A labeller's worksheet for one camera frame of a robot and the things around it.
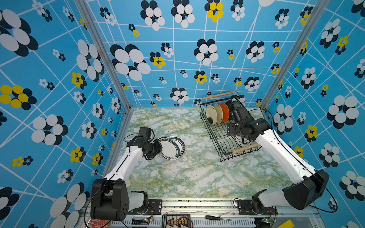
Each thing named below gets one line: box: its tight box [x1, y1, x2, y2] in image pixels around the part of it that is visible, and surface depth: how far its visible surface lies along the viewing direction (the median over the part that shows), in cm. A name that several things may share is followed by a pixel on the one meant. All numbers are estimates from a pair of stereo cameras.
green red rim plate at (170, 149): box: [157, 136, 181, 161], surface depth 95 cm
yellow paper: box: [276, 219, 295, 228], surface depth 69 cm
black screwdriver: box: [205, 215, 233, 221], surface depth 72 cm
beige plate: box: [213, 104, 224, 124], surface depth 102 cm
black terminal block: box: [161, 212, 192, 228], surface depth 70 cm
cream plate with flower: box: [205, 104, 218, 125], surface depth 106 cm
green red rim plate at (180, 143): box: [167, 135, 186, 159], surface depth 98 cm
